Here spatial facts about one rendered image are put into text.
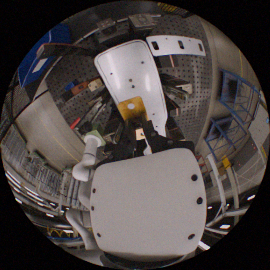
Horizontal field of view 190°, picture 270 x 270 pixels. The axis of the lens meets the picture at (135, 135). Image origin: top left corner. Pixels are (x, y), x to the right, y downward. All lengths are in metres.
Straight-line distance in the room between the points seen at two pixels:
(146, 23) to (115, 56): 0.18
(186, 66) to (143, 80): 0.51
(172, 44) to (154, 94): 0.26
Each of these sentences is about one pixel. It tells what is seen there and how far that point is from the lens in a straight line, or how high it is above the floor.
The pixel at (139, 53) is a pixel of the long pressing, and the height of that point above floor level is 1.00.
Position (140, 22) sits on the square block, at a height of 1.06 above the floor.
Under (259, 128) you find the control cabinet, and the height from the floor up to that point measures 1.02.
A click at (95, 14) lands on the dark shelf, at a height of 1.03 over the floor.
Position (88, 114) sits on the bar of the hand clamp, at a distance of 0.28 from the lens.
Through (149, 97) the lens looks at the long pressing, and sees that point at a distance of 0.40.
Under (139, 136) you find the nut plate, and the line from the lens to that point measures 0.17.
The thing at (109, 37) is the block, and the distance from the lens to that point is 0.41.
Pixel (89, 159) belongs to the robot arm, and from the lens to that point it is 0.75.
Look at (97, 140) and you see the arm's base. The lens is 0.89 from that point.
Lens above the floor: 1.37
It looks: 46 degrees down
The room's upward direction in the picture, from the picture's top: 177 degrees clockwise
